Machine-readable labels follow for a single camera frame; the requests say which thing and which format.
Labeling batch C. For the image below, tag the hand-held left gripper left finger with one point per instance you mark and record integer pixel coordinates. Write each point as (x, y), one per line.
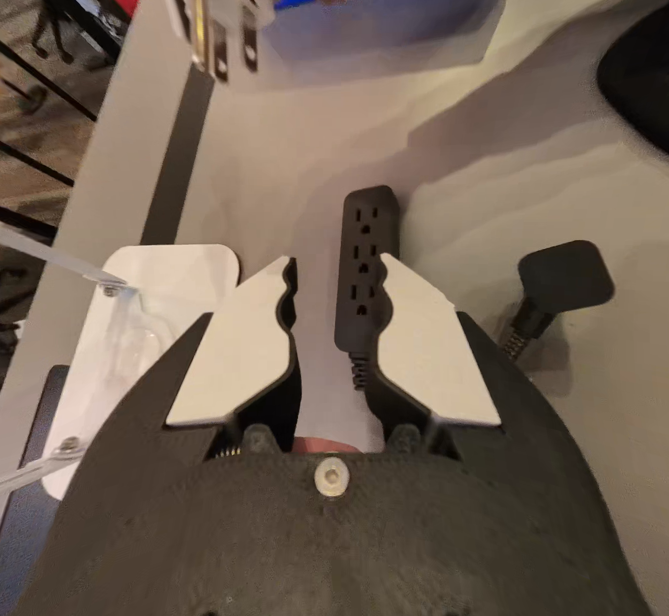
(235, 354)

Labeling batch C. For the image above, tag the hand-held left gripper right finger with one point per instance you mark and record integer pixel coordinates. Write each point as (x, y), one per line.
(434, 354)

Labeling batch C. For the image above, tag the black power strip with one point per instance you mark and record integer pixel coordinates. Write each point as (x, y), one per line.
(366, 239)

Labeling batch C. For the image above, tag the black flat angled plug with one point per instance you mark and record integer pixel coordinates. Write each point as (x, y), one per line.
(567, 276)

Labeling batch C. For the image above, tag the blue plastic bin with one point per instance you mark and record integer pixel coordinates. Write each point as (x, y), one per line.
(392, 36)

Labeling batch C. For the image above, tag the black metal table frame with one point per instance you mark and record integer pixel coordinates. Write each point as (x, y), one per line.
(89, 7)

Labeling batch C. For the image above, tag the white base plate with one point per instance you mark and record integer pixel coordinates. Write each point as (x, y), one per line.
(172, 271)

